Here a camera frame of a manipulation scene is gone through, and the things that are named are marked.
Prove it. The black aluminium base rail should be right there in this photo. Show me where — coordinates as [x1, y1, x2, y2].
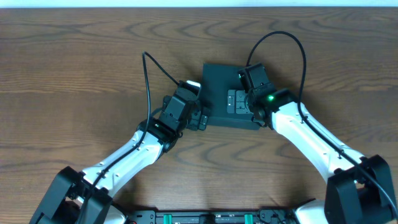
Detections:
[124, 208, 299, 224]

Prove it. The black gift box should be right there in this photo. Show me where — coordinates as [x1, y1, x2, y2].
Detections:
[200, 63, 260, 130]

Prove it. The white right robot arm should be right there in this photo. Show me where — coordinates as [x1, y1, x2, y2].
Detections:
[234, 63, 397, 223]

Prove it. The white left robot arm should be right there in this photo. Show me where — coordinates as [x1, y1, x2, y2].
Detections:
[30, 81, 208, 223]

